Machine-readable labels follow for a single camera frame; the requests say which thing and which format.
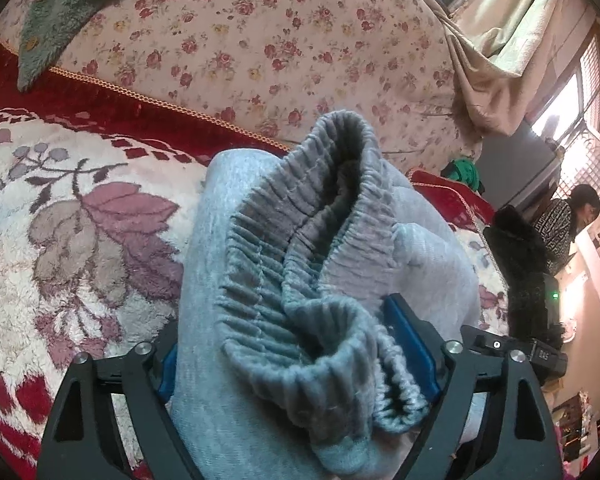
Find dark grey panel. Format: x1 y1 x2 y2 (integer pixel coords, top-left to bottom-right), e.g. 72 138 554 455
475 120 563 221

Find lattice window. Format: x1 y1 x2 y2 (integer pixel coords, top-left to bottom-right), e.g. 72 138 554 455
530 25 600 201

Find light grey fleece pants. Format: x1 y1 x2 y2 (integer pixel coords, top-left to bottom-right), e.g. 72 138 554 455
170 109 496 480

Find grey fleece buttoned jacket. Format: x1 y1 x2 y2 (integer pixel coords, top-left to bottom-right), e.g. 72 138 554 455
17 0 176 92

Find red floral plush blanket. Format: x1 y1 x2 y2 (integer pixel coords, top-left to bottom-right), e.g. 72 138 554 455
0 35 511 480

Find green cloth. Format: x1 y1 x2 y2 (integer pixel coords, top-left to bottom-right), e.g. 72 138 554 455
440 157 483 193

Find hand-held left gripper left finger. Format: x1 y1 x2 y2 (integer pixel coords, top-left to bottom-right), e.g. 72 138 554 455
36 317 203 480

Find floral sofa backrest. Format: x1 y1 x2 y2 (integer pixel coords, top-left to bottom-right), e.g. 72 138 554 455
0 0 483 173

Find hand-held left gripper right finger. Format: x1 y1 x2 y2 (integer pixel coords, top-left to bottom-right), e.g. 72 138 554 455
382 293 564 480

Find beige curtain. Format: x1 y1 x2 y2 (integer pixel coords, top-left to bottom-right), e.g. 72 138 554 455
410 0 600 136

